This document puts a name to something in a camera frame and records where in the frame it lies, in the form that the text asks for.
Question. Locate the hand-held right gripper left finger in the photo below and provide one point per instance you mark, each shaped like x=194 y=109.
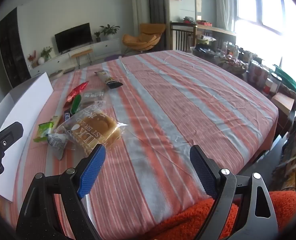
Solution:
x=93 y=172

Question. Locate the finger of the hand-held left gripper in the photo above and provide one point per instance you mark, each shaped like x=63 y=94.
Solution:
x=9 y=133

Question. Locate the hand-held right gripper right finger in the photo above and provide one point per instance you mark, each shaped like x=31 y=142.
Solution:
x=203 y=172

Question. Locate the white storage box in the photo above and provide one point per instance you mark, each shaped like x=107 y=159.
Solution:
x=20 y=110

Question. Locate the clear bread package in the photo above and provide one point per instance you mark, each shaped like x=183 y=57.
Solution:
x=100 y=127

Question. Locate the grey white snack packet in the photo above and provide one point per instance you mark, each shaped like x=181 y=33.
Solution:
x=57 y=142

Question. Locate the brown chocolate bar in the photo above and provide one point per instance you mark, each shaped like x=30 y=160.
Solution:
x=67 y=116

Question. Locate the green long snack packet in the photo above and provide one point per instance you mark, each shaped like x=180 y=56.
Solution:
x=76 y=103

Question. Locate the clear cookie package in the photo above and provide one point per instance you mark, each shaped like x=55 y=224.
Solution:
x=95 y=100

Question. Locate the red snack packet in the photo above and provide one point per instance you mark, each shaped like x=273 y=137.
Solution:
x=76 y=91

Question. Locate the long black yellow snack packet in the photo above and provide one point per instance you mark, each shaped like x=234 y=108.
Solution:
x=108 y=80

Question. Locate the orange fluffy cloth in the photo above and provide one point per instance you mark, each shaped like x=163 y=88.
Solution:
x=188 y=220

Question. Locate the striped tablecloth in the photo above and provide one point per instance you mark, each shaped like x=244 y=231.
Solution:
x=175 y=105

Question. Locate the red flower arrangement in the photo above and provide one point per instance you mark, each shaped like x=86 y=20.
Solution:
x=31 y=57

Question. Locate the white round vase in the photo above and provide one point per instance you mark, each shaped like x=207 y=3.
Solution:
x=41 y=60

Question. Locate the dark glass cabinet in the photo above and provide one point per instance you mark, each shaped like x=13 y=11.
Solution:
x=12 y=50

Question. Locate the bushy green plant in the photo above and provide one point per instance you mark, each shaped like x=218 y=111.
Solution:
x=46 y=52

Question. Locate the wooden box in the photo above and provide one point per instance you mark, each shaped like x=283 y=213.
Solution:
x=282 y=103

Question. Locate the wooden stool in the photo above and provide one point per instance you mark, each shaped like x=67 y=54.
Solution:
x=81 y=52

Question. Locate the black television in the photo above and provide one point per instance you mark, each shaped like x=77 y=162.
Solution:
x=73 y=37

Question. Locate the pile of assorted goods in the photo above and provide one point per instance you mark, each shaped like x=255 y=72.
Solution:
x=237 y=60

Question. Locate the white television cabinet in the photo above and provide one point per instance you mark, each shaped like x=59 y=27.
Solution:
x=105 y=48

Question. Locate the small green potted plant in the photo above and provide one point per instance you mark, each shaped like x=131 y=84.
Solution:
x=97 y=36

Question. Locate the pale green pot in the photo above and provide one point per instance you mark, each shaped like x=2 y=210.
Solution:
x=205 y=40

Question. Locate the wooden chair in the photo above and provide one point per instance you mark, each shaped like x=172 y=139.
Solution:
x=183 y=37

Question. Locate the orange lounge chair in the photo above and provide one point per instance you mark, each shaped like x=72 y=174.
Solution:
x=143 y=42

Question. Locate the wooden sideboard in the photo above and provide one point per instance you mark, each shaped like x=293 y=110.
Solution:
x=218 y=31

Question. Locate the large green potted plant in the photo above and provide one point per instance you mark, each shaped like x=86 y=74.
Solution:
x=109 y=30

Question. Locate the white sheer curtain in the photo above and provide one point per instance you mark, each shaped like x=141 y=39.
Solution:
x=223 y=5

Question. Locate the window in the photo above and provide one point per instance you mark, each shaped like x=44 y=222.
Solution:
x=260 y=10

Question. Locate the grey curtain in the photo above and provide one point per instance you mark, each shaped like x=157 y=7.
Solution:
x=156 y=2

